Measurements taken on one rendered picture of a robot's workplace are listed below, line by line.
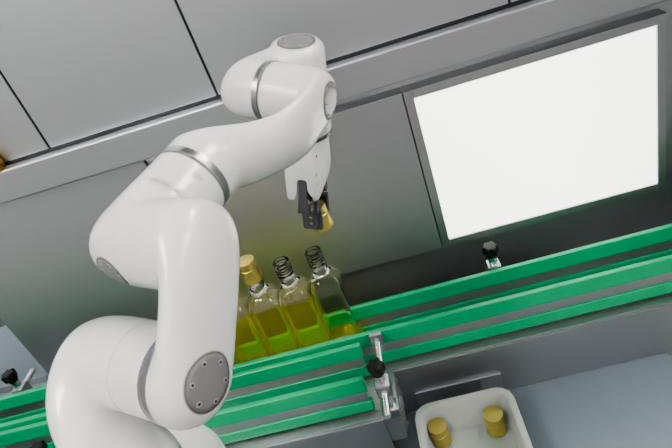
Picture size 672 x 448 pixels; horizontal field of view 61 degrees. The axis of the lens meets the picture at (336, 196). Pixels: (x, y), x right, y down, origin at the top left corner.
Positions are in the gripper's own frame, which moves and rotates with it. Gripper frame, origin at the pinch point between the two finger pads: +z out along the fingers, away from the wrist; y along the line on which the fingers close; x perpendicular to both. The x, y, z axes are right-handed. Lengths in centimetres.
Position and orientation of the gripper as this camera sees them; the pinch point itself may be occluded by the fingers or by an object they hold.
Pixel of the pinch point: (315, 210)
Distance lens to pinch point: 91.2
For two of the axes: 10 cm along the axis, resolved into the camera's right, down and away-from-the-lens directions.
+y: -2.1, 6.2, -7.6
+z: 0.7, 7.8, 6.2
